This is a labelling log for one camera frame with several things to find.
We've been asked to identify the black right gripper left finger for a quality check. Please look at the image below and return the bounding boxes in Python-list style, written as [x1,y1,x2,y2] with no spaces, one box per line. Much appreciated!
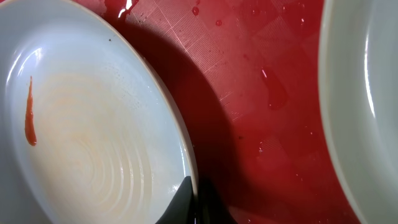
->
[155,176,195,224]

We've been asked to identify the white plate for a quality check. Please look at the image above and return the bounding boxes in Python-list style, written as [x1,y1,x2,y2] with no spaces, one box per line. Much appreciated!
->
[1,1,197,223]
[318,0,397,223]

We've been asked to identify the red plastic tray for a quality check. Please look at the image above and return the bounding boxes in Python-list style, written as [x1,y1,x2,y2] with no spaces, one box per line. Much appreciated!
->
[81,0,358,223]

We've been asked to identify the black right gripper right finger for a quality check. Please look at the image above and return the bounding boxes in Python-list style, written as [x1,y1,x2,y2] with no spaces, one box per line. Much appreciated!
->
[198,179,237,224]

